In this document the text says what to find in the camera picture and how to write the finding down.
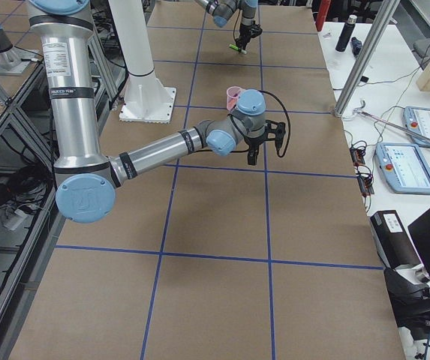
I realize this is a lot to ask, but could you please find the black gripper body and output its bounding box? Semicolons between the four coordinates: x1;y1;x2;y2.
238;23;262;44
245;127;268;154

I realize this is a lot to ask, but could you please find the green marker pen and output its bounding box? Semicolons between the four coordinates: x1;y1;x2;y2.
229;44;247;54

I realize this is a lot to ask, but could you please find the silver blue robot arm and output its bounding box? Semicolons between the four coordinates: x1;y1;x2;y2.
27;1;269;223
195;0;263;54

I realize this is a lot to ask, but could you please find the pink mesh pen holder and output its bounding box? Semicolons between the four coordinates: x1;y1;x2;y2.
226;86;245;111

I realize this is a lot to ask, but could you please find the black water bottle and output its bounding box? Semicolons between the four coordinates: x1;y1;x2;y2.
335;14;357;53

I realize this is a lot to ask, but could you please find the long reach grabber tool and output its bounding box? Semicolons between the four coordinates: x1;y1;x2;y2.
347;99;430;144

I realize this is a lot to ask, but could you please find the near blue teach pendant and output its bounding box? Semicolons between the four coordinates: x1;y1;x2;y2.
375;142;430;195

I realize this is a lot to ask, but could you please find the black brown box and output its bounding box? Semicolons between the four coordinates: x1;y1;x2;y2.
370;210;421;270

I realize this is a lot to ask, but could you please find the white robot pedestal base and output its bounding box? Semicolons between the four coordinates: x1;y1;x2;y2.
109;0;176;124

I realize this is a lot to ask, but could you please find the aluminium frame post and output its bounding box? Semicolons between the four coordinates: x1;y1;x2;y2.
333;0;400;118

